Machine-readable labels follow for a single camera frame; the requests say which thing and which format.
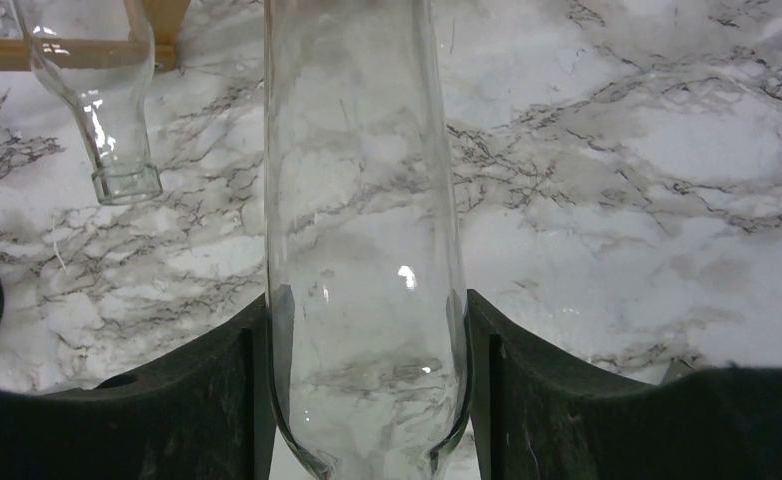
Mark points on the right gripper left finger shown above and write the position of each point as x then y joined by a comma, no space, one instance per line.
201,411

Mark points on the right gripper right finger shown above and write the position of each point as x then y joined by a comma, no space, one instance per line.
538,412

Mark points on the clear tall glass bottle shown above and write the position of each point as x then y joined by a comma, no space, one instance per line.
368,343

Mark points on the clear square glass bottle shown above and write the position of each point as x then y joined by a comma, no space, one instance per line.
107,104

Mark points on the wooden wine rack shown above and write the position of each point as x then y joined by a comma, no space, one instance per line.
165,17

